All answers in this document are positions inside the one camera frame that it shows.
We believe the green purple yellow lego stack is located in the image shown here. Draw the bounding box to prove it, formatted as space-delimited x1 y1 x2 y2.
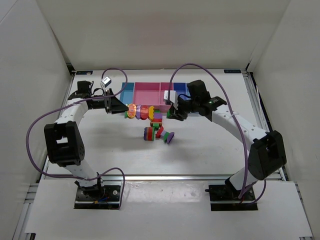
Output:
124 103 137 119

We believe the left light blue bin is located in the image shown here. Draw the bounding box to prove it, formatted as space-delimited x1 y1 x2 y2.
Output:
120 82 135 105

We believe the yellow curved lego brick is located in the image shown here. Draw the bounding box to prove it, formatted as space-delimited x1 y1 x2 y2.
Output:
148 105 155 121

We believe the small green lego brick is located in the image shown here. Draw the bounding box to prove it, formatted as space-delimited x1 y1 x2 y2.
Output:
166 110 172 119

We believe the dark blue bin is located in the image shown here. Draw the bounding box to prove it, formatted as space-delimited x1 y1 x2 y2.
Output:
173 82 187 96

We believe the narrow pink bin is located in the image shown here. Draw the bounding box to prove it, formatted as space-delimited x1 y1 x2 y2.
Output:
159 82 175 113

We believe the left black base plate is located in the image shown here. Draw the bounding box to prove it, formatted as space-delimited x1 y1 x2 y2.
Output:
73 184 122 210

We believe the white table board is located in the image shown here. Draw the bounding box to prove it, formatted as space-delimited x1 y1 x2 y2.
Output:
79 69 266 175

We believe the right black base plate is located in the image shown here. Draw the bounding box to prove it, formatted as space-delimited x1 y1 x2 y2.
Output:
204 184 258 212

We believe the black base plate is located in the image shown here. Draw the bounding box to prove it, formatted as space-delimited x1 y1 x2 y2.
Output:
73 184 122 210
204 184 258 212

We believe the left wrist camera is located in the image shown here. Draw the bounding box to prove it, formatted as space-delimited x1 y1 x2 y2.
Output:
100 76 112 89

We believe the large pink bin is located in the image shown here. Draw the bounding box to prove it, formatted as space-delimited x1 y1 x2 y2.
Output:
132 82 160 106

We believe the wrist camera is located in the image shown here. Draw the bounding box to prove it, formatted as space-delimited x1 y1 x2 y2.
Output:
163 90 178 110
100 76 112 89

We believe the striped purple red lego stack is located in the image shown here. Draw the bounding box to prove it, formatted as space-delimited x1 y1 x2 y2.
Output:
143 126 155 141

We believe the red flower lego brick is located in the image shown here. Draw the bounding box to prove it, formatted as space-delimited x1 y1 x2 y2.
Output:
135 105 149 120

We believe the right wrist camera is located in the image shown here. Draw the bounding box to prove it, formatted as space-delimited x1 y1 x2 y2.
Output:
163 90 178 110

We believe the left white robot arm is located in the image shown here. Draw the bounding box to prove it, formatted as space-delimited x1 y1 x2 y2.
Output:
44 76 128 198

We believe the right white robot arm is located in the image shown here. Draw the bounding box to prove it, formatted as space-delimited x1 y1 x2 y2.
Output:
163 80 287 198

